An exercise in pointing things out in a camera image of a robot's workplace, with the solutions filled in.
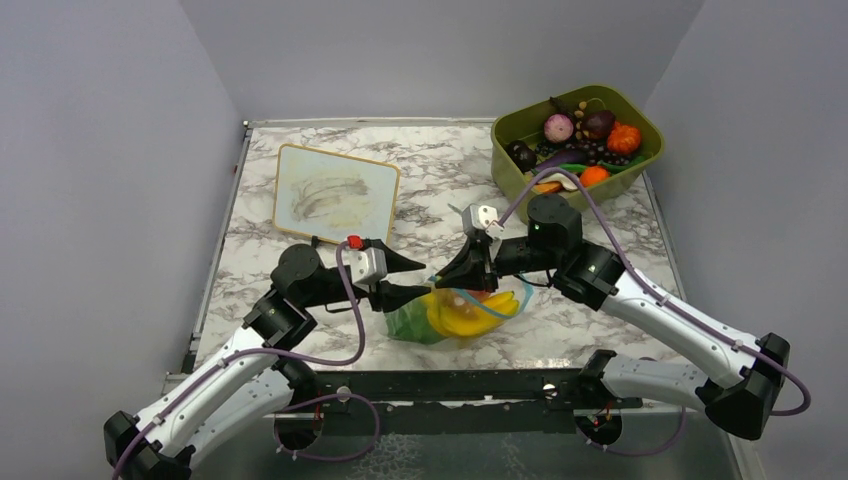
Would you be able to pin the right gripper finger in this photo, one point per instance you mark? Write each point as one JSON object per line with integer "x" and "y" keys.
{"x": 473, "y": 263}
{"x": 486, "y": 283}

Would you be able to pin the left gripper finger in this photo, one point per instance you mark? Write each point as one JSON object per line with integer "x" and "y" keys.
{"x": 397, "y": 263}
{"x": 390, "y": 297}

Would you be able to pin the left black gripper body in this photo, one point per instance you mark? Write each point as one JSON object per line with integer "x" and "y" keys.
{"x": 332, "y": 293}

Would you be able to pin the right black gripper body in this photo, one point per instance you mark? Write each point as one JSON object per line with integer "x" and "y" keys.
{"x": 518, "y": 256}

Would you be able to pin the green lettuce leaf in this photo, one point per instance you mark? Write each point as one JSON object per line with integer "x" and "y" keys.
{"x": 410, "y": 323}

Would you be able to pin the clear zip top bag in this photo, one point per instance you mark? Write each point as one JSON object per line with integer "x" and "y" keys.
{"x": 464, "y": 315}

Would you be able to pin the pink peach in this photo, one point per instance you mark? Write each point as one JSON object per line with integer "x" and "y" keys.
{"x": 460, "y": 299}

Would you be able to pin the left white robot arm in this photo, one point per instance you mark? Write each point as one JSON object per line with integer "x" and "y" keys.
{"x": 258, "y": 370}

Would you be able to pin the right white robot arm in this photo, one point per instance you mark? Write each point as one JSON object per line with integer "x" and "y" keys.
{"x": 732, "y": 377}

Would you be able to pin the orange carrot slice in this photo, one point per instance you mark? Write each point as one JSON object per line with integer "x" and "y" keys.
{"x": 547, "y": 187}

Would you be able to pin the dark plum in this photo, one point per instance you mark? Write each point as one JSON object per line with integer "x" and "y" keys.
{"x": 522, "y": 155}

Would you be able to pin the orange tangerine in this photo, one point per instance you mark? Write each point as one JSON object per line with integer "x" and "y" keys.
{"x": 593, "y": 175}

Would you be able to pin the purple eggplant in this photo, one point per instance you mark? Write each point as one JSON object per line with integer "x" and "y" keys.
{"x": 562, "y": 158}

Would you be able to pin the dark grape bunch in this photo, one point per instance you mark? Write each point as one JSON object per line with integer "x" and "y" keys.
{"x": 598, "y": 152}

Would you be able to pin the pink purple onion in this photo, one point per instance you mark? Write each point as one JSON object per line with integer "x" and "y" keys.
{"x": 558, "y": 128}

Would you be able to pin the olive green plastic bin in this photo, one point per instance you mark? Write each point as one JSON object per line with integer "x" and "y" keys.
{"x": 526, "y": 125}

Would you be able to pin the dark purple avocado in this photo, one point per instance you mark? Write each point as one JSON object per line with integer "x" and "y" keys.
{"x": 598, "y": 125}

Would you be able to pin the bumpy orange fruit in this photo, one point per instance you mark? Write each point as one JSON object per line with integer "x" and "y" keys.
{"x": 624, "y": 139}

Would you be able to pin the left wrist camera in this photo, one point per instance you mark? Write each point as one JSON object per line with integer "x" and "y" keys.
{"x": 367, "y": 263}

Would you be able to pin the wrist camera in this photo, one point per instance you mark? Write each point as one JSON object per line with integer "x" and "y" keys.
{"x": 367, "y": 263}
{"x": 478, "y": 218}

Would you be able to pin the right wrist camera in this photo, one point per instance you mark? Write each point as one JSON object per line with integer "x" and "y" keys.
{"x": 478, "y": 218}

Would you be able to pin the small whiteboard yellow frame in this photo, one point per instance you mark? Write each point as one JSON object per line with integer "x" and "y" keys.
{"x": 331, "y": 196}

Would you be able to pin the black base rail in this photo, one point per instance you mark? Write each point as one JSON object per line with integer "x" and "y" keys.
{"x": 358, "y": 403}

